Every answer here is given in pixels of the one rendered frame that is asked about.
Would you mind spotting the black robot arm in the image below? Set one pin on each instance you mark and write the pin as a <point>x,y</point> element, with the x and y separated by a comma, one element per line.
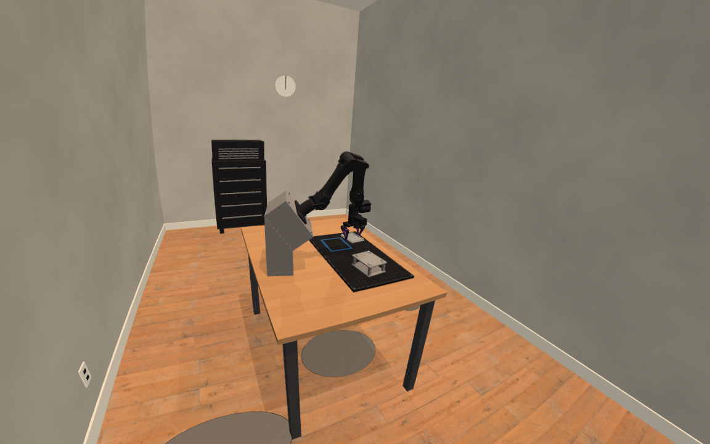
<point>348,162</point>

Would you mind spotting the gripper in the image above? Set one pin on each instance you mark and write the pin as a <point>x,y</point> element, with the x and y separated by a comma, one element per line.
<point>346,224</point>

